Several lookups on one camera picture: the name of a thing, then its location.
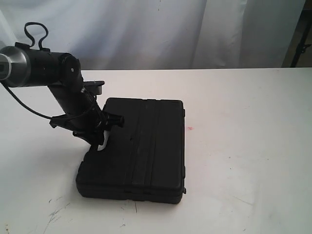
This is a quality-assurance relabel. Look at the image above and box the black plastic tool case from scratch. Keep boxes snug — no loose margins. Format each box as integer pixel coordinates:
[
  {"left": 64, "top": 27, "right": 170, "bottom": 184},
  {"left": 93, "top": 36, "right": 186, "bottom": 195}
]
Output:
[{"left": 76, "top": 97, "right": 186, "bottom": 204}]

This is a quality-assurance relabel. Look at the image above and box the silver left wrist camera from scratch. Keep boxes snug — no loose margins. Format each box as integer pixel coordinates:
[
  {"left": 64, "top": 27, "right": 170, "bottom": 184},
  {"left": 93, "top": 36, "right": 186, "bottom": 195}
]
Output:
[{"left": 83, "top": 80, "right": 105, "bottom": 96}]

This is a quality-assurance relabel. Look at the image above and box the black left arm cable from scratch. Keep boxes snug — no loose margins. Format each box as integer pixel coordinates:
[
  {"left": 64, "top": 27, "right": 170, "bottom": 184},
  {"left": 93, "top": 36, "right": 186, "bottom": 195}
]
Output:
[{"left": 0, "top": 22, "right": 108, "bottom": 122}]

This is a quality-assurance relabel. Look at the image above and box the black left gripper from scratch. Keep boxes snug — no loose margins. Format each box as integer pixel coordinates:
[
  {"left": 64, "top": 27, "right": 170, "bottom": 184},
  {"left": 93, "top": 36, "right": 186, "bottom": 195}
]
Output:
[{"left": 50, "top": 95, "right": 124, "bottom": 150}]

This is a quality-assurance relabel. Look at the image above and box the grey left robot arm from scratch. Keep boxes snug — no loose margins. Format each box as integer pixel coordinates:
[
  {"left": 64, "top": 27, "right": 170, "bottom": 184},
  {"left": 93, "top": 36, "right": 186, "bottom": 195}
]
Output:
[{"left": 0, "top": 42, "right": 124, "bottom": 151}]

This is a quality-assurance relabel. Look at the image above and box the white backdrop curtain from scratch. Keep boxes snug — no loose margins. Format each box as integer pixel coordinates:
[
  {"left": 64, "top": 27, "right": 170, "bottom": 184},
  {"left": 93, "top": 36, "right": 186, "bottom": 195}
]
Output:
[{"left": 0, "top": 0, "right": 304, "bottom": 70}]

